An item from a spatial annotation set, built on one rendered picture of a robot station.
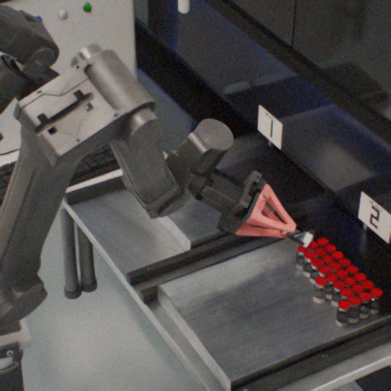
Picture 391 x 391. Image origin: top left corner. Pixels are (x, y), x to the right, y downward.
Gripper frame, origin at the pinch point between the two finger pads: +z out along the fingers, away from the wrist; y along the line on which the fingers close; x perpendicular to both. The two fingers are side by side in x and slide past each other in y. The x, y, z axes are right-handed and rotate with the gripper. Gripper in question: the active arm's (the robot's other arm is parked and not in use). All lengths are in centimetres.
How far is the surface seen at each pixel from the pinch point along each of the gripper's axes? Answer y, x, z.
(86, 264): -131, 41, -17
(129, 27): -63, 67, -38
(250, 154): -53, 47, -1
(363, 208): -20.1, 24.8, 16.4
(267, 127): -37, 43, -3
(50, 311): -165, 38, -18
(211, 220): -46, 23, -4
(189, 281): -37.6, 3.5, -4.2
